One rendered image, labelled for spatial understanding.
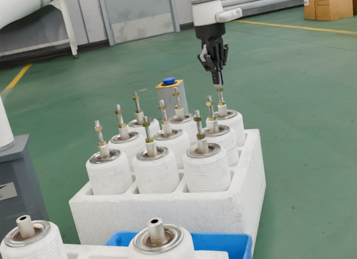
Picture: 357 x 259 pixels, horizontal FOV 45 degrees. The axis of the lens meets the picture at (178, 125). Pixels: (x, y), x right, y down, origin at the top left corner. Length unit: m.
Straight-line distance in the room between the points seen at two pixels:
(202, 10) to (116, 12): 4.97
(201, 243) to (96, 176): 0.28
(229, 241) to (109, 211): 0.28
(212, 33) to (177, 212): 0.43
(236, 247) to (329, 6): 3.91
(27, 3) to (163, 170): 0.51
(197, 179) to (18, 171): 0.44
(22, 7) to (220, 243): 0.69
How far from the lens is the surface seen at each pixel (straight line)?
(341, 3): 4.67
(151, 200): 0.92
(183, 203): 0.90
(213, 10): 1.05
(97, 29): 5.99
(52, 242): 0.75
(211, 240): 0.88
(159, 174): 0.92
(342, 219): 1.12
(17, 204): 1.11
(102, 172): 0.97
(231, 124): 1.09
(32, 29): 6.03
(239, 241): 0.87
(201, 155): 0.89
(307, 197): 1.21
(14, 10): 1.09
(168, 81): 1.31
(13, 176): 1.09
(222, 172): 0.90
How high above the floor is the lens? 0.59
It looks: 18 degrees down
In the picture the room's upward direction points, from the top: 11 degrees counter-clockwise
